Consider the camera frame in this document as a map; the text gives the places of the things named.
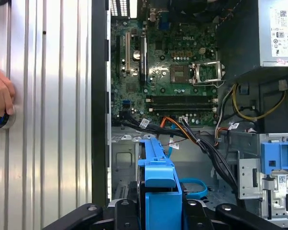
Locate grey metal disk bay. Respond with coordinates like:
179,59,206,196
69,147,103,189
111,132,216,204

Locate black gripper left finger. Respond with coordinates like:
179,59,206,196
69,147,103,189
42,181,141,230

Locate thin locking lever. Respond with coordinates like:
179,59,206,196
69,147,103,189
192,80,227,87

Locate metal socket cover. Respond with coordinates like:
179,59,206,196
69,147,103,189
191,61,224,85

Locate blue drive cage latch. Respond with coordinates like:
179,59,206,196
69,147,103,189
260,141,288,175

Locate hard disk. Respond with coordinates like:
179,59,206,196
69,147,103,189
137,138,186,230

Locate black PC case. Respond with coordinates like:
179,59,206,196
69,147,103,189
91,0,288,230

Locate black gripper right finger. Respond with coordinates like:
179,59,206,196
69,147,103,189
180,183,287,230

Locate blue data wire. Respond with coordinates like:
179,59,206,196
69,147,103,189
167,122,208,200

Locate orange data wire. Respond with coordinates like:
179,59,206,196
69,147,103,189
159,116,200,142

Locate person's hand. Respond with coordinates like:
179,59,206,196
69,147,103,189
0,63,17,117

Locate round black tool blue ring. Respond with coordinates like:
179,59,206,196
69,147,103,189
0,95,17,130

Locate grey power supply unit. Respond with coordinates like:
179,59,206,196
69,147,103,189
216,0,288,82

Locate grey metal drive cage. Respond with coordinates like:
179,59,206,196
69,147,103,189
237,132,288,222

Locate CPU socket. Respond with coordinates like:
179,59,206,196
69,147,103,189
170,64,191,84

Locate yellow wire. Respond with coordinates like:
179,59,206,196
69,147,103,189
231,81,288,121

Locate grey wire bundle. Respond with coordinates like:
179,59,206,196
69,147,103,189
215,87,236,147

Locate white expansion slot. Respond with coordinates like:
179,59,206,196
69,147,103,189
124,32,131,74

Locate black RAM slot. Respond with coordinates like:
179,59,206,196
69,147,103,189
145,99,218,104
145,103,218,109
145,95,218,100
145,108,218,113

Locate black cable bundle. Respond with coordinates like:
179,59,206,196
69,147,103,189
119,111,245,209

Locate green motherboard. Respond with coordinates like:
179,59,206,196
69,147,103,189
110,7,219,127

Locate long black expansion slot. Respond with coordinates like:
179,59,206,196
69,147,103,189
139,35,148,82

